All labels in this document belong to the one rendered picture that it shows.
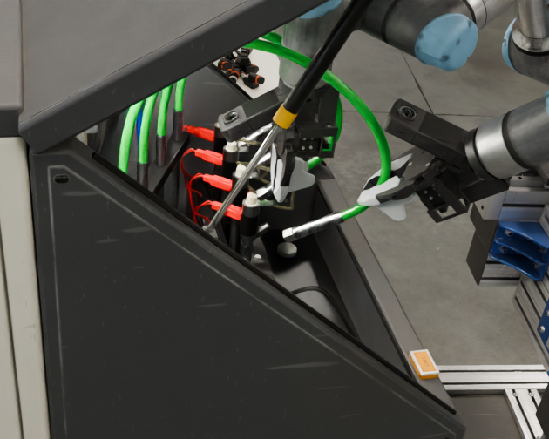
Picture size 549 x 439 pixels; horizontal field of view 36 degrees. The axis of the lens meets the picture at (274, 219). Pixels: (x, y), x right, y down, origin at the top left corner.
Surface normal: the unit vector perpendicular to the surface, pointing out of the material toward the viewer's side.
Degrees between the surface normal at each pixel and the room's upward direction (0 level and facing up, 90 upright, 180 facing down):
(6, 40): 0
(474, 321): 0
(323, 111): 90
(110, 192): 90
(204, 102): 90
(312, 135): 90
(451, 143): 19
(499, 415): 0
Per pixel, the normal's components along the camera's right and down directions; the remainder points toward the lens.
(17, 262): 0.24, 0.59
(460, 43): 0.68, 0.48
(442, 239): 0.10, -0.80
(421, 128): 0.24, -0.58
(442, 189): -0.38, 0.68
